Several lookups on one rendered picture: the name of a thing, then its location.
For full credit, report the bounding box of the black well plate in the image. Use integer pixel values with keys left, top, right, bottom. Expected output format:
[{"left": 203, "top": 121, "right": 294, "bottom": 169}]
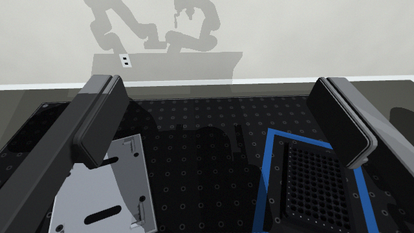
[{"left": 281, "top": 142, "right": 356, "bottom": 233}]

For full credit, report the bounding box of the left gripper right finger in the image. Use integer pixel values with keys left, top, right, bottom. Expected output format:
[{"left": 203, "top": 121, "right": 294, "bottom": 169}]
[{"left": 306, "top": 77, "right": 414, "bottom": 219}]

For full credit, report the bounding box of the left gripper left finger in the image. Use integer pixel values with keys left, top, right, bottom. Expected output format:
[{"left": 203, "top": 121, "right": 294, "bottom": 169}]
[{"left": 0, "top": 75, "right": 129, "bottom": 233}]

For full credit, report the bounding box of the blue tape outline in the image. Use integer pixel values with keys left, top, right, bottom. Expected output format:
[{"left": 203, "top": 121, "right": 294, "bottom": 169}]
[{"left": 252, "top": 128, "right": 379, "bottom": 233}]

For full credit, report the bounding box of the black perforated breadboard plate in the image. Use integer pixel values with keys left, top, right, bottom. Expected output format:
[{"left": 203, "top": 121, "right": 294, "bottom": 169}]
[{"left": 0, "top": 94, "right": 414, "bottom": 233}]

